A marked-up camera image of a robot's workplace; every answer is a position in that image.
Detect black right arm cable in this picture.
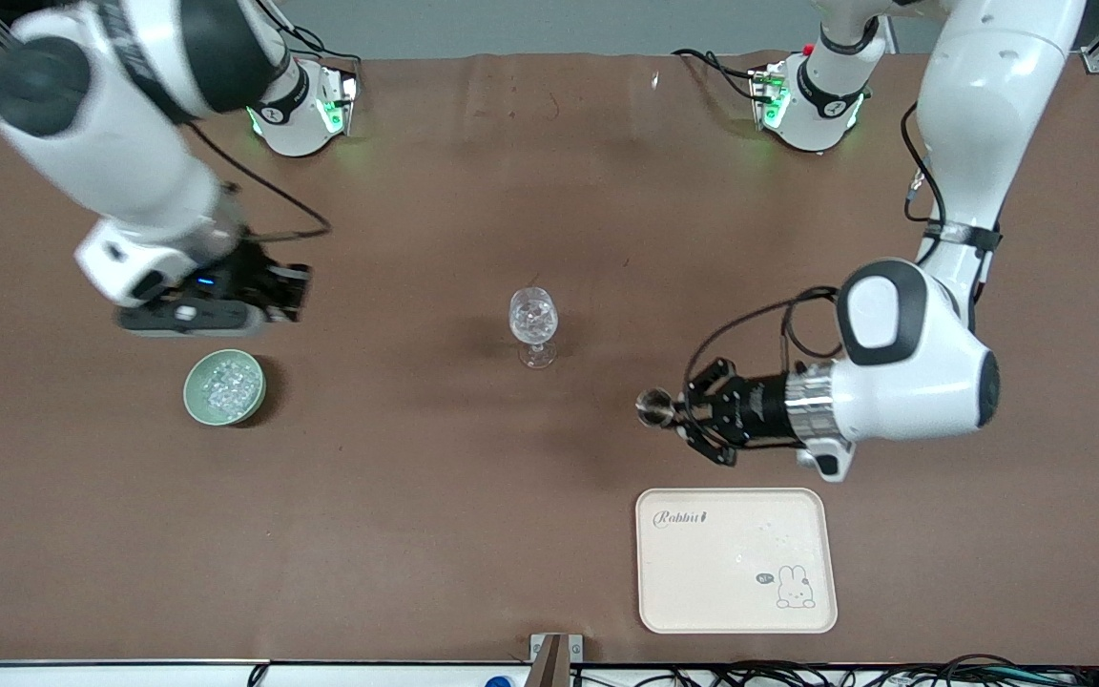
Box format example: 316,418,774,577
185,124,334,242

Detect brown table cover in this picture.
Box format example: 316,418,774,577
0,52,1099,666

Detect cream rabbit print tray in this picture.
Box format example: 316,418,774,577
635,488,839,635

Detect pile of clear ice cubes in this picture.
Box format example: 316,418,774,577
201,360,260,417

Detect black base cable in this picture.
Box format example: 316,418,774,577
259,0,362,96
672,48,770,102

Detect green ceramic bowl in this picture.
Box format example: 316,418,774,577
183,349,267,427

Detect black right base cable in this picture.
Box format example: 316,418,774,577
259,0,362,96

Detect metal camera post bracket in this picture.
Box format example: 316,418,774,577
529,633,584,687

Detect black left base cable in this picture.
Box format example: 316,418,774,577
672,48,770,102

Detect tangled black cables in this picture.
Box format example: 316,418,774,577
569,654,1099,687

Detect clear wine glass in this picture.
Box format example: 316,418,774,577
508,286,560,370

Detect silver metal jigger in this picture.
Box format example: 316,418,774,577
634,386,684,431

